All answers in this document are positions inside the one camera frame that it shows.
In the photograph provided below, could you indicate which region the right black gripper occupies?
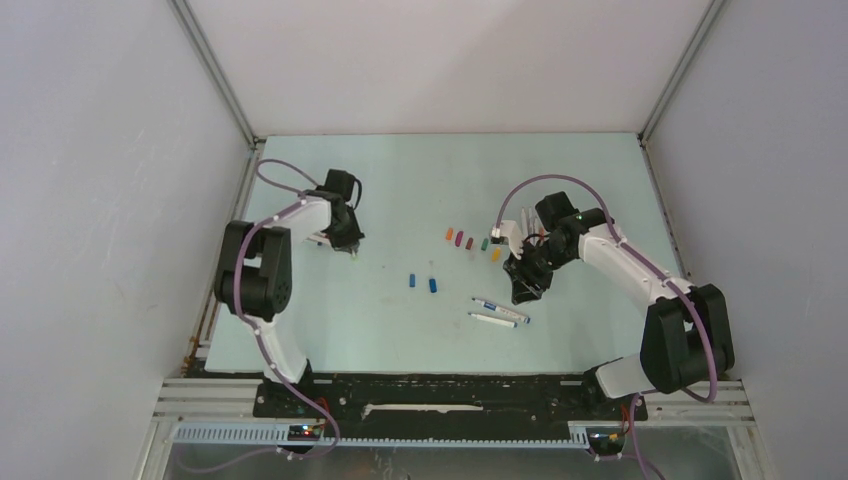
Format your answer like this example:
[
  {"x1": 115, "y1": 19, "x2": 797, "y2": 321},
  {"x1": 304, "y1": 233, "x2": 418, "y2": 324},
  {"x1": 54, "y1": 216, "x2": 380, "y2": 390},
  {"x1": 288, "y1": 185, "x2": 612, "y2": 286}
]
[{"x1": 503, "y1": 238, "x2": 575, "y2": 305}]

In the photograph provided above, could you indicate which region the aluminium frame rail right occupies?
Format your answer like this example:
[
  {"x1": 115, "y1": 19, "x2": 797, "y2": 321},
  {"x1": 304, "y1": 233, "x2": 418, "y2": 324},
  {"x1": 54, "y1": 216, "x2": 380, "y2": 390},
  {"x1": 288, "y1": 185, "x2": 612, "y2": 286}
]
[{"x1": 638, "y1": 1, "x2": 732, "y2": 279}]

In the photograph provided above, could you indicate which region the aluminium frame rail left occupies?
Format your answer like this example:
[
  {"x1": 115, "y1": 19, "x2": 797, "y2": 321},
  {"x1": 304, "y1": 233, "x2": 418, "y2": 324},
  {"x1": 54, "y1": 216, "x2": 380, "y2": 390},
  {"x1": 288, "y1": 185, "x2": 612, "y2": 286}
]
[{"x1": 166, "y1": 0, "x2": 266, "y2": 372}]

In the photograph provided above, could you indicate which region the blue cap thick marker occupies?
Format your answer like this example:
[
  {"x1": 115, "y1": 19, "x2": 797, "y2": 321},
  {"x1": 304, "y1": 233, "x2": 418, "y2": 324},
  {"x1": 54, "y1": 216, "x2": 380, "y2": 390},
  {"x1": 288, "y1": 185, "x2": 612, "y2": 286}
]
[{"x1": 471, "y1": 297, "x2": 531, "y2": 324}]

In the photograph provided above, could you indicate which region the blue cap thin marker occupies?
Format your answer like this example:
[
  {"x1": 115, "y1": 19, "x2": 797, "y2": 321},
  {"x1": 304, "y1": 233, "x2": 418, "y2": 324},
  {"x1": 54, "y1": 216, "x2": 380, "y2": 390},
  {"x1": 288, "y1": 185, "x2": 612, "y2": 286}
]
[{"x1": 468, "y1": 312, "x2": 518, "y2": 328}]

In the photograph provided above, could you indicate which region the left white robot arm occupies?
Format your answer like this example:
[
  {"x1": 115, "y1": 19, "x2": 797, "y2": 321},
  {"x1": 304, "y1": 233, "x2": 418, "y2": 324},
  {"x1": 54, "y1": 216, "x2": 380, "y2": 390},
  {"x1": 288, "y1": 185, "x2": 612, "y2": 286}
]
[{"x1": 213, "y1": 169, "x2": 365, "y2": 417}]

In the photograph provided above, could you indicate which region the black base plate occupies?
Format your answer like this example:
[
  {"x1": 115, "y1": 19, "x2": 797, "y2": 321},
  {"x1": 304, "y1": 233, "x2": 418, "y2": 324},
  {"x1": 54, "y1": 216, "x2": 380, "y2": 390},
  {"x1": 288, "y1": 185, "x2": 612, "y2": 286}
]
[{"x1": 252, "y1": 373, "x2": 632, "y2": 440}]

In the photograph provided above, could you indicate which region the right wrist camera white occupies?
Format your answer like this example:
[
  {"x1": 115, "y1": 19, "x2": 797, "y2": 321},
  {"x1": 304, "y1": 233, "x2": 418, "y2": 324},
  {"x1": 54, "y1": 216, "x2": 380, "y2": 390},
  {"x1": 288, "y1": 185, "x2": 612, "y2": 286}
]
[{"x1": 490, "y1": 220, "x2": 525, "y2": 259}]

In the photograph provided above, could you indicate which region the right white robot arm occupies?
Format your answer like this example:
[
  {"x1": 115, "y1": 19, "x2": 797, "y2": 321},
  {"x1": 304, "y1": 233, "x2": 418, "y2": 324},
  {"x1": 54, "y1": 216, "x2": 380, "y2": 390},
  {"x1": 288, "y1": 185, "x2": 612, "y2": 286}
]
[{"x1": 490, "y1": 192, "x2": 736, "y2": 418}]

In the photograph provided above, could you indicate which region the magenta cap marker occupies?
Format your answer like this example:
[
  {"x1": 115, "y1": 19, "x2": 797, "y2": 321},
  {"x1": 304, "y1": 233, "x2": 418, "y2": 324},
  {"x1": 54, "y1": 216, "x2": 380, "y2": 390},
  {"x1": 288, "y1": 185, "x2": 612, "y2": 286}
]
[{"x1": 526, "y1": 207, "x2": 537, "y2": 234}]

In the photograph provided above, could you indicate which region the aluminium frame rail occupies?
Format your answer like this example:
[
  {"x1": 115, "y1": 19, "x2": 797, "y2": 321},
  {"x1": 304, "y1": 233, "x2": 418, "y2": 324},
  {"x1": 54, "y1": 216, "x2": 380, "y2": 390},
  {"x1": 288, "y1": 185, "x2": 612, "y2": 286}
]
[
  {"x1": 638, "y1": 1, "x2": 732, "y2": 279},
  {"x1": 166, "y1": 0, "x2": 266, "y2": 372}
]

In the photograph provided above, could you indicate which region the grey cable duct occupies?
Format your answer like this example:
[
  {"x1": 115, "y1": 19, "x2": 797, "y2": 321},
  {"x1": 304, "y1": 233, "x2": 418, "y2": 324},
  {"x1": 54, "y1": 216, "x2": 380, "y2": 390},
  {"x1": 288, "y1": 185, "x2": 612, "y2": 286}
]
[{"x1": 172, "y1": 422, "x2": 621, "y2": 450}]

